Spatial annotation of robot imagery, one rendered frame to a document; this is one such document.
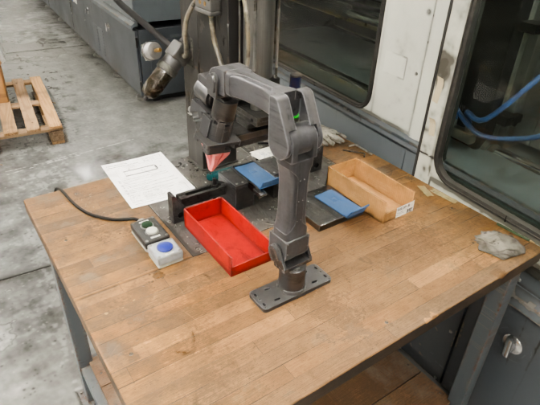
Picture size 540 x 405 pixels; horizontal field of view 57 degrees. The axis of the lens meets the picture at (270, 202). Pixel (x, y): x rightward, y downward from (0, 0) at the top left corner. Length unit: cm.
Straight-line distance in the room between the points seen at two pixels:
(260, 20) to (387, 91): 74
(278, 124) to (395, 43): 96
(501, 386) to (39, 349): 181
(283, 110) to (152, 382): 57
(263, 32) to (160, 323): 74
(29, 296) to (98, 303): 150
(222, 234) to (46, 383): 118
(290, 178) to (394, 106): 93
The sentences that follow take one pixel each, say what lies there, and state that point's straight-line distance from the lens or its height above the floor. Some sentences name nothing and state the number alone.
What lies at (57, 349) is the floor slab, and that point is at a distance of 239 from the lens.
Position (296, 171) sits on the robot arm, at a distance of 99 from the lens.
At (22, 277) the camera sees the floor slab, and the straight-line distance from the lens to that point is 280.
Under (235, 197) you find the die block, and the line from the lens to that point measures 142.
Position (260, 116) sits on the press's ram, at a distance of 135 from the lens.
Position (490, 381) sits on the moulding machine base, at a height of 31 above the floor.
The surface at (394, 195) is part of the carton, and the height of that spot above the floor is 92.
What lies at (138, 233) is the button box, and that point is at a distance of 134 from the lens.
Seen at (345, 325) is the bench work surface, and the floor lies 90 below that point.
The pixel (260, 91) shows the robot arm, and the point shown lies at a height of 136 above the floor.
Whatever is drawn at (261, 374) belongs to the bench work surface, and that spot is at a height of 90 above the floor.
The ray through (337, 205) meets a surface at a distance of 146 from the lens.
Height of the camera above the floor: 171
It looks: 33 degrees down
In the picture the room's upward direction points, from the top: 3 degrees clockwise
